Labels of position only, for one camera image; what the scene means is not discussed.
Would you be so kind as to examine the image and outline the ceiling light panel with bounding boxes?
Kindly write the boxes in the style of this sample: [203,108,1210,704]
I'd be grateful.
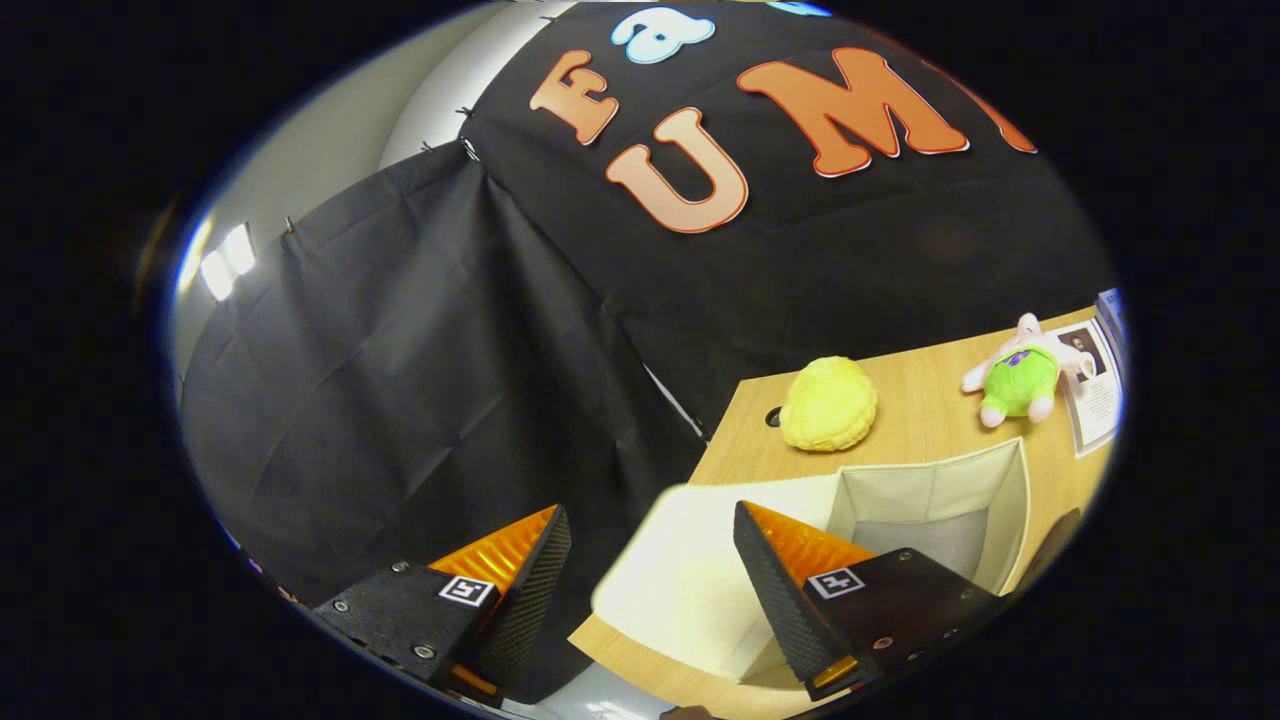
[198,222,258,303]

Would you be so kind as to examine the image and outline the yellow plush toy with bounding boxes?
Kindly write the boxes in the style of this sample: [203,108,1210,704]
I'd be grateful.
[778,356,880,453]

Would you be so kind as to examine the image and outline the black backdrop cloth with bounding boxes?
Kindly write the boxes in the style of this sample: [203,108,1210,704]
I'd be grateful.
[178,0,1119,701]

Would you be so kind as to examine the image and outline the green and pink plush toy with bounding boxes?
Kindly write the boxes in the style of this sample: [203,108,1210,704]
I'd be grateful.
[961,313,1097,429]

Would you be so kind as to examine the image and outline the blue book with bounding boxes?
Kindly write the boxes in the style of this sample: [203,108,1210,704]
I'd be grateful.
[1095,288,1129,351]

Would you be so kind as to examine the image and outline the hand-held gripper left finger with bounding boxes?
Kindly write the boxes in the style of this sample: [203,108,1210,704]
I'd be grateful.
[310,503,573,709]

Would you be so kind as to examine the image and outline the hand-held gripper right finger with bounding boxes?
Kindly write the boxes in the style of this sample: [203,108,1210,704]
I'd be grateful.
[732,500,1006,701]

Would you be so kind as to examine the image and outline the beige fabric storage box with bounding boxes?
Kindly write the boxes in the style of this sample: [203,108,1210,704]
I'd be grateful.
[592,437,1033,691]

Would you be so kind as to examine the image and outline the white book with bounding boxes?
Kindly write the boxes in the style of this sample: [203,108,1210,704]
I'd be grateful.
[1045,318,1126,459]

